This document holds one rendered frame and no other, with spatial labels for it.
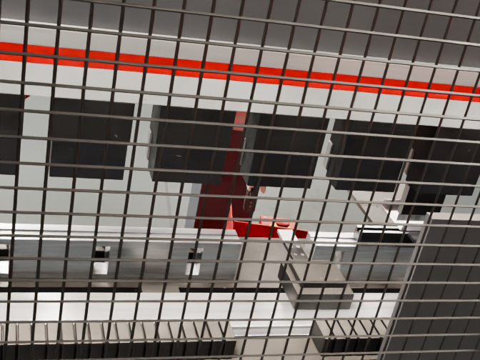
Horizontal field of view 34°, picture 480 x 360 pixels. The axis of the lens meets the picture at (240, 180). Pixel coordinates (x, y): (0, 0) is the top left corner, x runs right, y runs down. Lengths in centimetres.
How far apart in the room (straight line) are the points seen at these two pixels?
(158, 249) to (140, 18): 60
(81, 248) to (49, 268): 8
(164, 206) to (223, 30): 254
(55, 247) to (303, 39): 68
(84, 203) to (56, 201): 13
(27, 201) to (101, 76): 225
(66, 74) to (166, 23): 28
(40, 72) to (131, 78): 16
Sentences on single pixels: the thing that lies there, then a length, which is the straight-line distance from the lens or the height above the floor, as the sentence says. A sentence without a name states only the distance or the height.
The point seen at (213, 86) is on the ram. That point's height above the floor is 133.
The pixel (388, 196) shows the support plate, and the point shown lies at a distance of 201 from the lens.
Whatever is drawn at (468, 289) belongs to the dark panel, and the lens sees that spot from 130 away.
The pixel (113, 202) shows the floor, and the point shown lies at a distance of 372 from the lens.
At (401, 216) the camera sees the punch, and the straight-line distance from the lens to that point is 185.
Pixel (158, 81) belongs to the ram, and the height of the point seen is 133.
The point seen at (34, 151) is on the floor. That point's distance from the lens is 411.
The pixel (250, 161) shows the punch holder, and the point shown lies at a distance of 160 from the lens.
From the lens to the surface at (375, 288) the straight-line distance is 186.
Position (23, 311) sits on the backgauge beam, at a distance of 141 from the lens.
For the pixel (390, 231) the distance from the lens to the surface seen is 184.
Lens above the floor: 185
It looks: 27 degrees down
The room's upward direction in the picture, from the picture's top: 12 degrees clockwise
